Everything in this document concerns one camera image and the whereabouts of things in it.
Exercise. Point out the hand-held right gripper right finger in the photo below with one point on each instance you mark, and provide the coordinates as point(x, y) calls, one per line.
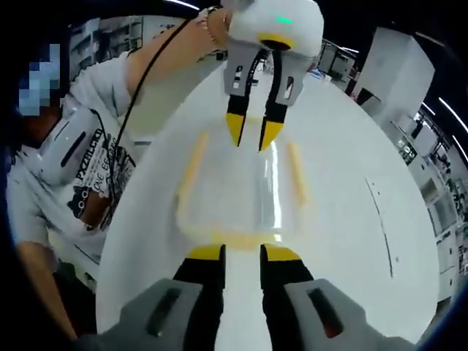
point(292, 292)

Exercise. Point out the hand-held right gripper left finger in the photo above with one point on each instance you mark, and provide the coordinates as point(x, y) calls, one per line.
point(190, 292)

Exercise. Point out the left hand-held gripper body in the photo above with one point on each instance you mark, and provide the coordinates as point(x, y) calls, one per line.
point(263, 18)

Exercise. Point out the clear bag with yellow edges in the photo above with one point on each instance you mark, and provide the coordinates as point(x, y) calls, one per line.
point(226, 197)

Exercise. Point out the person's left hand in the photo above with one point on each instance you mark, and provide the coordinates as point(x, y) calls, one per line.
point(222, 25)

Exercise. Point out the white square pillar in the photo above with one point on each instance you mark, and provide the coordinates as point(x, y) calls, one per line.
point(398, 66)

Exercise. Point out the row of white workbenches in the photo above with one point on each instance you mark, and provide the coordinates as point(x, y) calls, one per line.
point(431, 197)

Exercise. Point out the white chest device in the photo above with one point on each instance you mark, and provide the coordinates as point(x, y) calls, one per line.
point(73, 124)

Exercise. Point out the person's white printed shirt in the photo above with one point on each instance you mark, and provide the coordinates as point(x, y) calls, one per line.
point(36, 204)

